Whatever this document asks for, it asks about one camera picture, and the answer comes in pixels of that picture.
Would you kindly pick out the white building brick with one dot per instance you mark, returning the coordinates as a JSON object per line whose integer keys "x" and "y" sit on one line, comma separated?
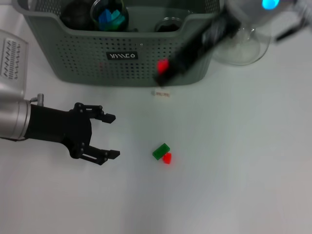
{"x": 162, "y": 94}

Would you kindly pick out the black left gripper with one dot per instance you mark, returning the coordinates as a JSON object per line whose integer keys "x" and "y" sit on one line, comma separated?
{"x": 56, "y": 126}

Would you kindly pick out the glass teacup with black sleeve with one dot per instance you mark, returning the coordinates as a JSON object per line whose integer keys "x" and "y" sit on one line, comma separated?
{"x": 168, "y": 24}
{"x": 95, "y": 14}

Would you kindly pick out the green two-stud brick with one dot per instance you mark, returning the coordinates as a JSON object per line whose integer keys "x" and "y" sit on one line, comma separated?
{"x": 112, "y": 27}
{"x": 161, "y": 151}

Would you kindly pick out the black ceramic teapot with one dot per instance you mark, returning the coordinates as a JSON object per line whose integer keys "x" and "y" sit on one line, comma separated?
{"x": 75, "y": 17}

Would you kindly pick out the grey-green perforated storage bin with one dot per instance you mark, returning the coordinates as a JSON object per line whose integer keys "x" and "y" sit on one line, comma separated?
{"x": 122, "y": 70}

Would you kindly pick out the teal square building plate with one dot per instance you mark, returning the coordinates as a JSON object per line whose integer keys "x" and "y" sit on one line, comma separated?
{"x": 117, "y": 18}

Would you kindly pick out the red-orange sloped brick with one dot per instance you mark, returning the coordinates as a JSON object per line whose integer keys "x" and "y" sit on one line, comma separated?
{"x": 162, "y": 66}

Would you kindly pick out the blue square building plate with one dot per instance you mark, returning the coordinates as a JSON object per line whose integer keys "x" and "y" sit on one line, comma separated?
{"x": 104, "y": 17}

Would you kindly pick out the silver connector stub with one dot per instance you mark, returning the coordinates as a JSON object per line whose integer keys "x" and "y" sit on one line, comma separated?
{"x": 39, "y": 98}

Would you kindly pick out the glass carafe with black lid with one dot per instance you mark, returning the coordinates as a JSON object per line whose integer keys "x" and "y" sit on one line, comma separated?
{"x": 243, "y": 51}

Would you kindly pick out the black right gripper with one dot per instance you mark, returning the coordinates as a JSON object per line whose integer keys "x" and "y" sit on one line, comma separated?
{"x": 207, "y": 39}

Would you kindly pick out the small red-orange notched brick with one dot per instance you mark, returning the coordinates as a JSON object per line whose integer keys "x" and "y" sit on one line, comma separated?
{"x": 167, "y": 158}

